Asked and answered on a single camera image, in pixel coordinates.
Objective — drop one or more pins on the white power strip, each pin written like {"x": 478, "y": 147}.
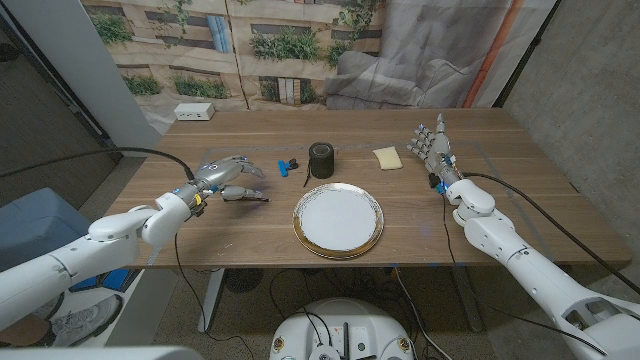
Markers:
{"x": 194, "y": 111}

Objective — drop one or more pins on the black round floor fan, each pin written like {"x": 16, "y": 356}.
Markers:
{"x": 243, "y": 280}

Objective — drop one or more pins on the blue upholstered chair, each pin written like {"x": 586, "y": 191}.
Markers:
{"x": 35, "y": 220}

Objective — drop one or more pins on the grey sneaker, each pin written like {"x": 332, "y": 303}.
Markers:
{"x": 85, "y": 320}
{"x": 50, "y": 307}

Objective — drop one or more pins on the pale yellow sponge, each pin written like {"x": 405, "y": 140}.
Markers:
{"x": 387, "y": 158}

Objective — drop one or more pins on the black backdrop stand pole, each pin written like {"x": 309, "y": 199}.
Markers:
{"x": 525, "y": 57}

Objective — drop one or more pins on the white robot torso edge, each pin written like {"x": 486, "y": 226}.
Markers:
{"x": 100, "y": 354}

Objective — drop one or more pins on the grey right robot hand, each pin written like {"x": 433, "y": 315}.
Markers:
{"x": 440, "y": 150}

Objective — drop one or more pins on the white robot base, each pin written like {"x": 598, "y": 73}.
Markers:
{"x": 345, "y": 315}

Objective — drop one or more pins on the metal table leg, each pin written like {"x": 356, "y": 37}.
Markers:
{"x": 210, "y": 300}
{"x": 467, "y": 300}

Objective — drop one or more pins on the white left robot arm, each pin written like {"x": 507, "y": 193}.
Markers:
{"x": 110, "y": 235}

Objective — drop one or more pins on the blue and black clip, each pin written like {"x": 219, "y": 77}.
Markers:
{"x": 284, "y": 167}

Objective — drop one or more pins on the person brown trouser leg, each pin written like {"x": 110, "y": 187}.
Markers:
{"x": 22, "y": 331}

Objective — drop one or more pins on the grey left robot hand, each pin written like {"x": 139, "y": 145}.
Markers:
{"x": 220, "y": 172}

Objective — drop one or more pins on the printed fabric backdrop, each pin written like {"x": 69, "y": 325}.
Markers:
{"x": 425, "y": 60}

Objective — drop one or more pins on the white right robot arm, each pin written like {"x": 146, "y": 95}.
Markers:
{"x": 530, "y": 270}

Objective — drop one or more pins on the blue foot pedal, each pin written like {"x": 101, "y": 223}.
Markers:
{"x": 85, "y": 284}
{"x": 117, "y": 280}

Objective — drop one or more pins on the white plate gold rim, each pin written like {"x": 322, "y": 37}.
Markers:
{"x": 340, "y": 225}

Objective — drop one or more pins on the black cylindrical speaker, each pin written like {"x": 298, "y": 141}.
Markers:
{"x": 321, "y": 160}

